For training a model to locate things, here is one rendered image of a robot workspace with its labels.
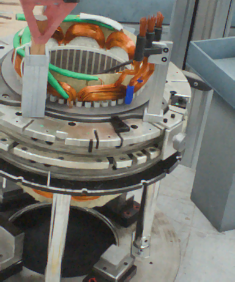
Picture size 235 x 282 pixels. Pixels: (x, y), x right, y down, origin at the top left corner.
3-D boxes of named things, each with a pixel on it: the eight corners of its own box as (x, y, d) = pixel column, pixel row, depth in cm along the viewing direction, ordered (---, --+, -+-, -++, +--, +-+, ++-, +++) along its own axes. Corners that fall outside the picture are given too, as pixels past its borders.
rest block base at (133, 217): (125, 228, 132) (127, 219, 131) (89, 205, 136) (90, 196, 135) (144, 215, 135) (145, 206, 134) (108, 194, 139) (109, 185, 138)
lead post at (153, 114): (161, 123, 105) (176, 44, 98) (142, 121, 104) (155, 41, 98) (161, 117, 106) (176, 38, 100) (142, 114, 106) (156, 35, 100)
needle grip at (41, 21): (31, 63, 98) (35, 21, 95) (29, 55, 100) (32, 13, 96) (44, 63, 99) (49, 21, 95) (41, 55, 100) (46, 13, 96)
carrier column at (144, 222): (133, 252, 127) (152, 144, 116) (131, 242, 129) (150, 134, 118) (148, 253, 127) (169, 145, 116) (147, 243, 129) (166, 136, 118)
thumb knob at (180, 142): (171, 152, 105) (174, 136, 104) (181, 144, 107) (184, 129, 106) (177, 155, 105) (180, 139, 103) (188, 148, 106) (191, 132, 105)
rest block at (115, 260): (92, 271, 120) (93, 260, 119) (110, 252, 124) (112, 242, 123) (115, 284, 118) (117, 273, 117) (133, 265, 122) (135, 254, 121)
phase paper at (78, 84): (46, 101, 104) (49, 71, 102) (46, 95, 105) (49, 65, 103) (107, 105, 105) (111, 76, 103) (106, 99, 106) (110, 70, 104)
